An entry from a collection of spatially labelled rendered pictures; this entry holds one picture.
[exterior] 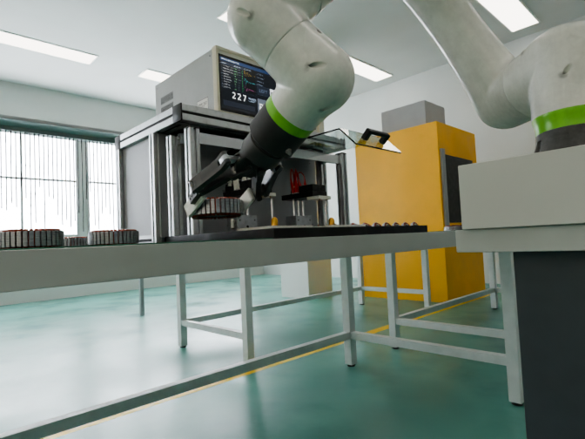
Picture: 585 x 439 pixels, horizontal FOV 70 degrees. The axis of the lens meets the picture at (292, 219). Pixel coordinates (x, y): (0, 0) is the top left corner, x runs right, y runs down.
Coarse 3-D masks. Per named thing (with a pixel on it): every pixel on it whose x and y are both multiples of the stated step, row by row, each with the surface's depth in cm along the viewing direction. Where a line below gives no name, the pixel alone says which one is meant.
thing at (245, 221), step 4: (244, 216) 123; (248, 216) 124; (252, 216) 125; (256, 216) 126; (228, 220) 124; (236, 220) 121; (240, 220) 122; (244, 220) 123; (248, 220) 124; (252, 220) 125; (256, 220) 126; (228, 224) 124; (236, 224) 121; (240, 224) 122; (244, 224) 123; (248, 224) 124; (252, 224) 125; (256, 224) 126; (228, 228) 124; (236, 228) 121
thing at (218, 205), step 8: (208, 200) 81; (216, 200) 81; (224, 200) 81; (232, 200) 82; (240, 200) 85; (200, 208) 81; (208, 208) 81; (216, 208) 81; (224, 208) 81; (232, 208) 82; (240, 208) 84; (192, 216) 83; (200, 216) 82; (208, 216) 89; (216, 216) 89; (224, 216) 89; (232, 216) 89
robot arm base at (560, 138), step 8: (560, 128) 71; (568, 128) 70; (576, 128) 69; (584, 128) 69; (536, 136) 76; (544, 136) 73; (552, 136) 72; (560, 136) 71; (568, 136) 70; (576, 136) 69; (584, 136) 68; (536, 144) 76; (544, 144) 73; (552, 144) 72; (560, 144) 70; (568, 144) 69; (576, 144) 68; (584, 144) 68
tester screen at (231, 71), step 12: (228, 60) 124; (228, 72) 124; (240, 72) 127; (252, 72) 130; (264, 72) 134; (228, 84) 123; (240, 84) 126; (252, 84) 130; (264, 84) 133; (228, 96) 123; (252, 96) 130; (228, 108) 123
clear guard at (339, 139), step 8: (312, 136) 130; (320, 136) 129; (328, 136) 129; (336, 136) 130; (344, 136) 130; (352, 136) 121; (360, 136) 126; (304, 144) 139; (312, 144) 139; (320, 144) 140; (328, 144) 140; (336, 144) 141; (344, 144) 141; (352, 144) 142; (360, 144) 119; (368, 144) 123; (376, 144) 127; (328, 152) 155; (400, 152) 134
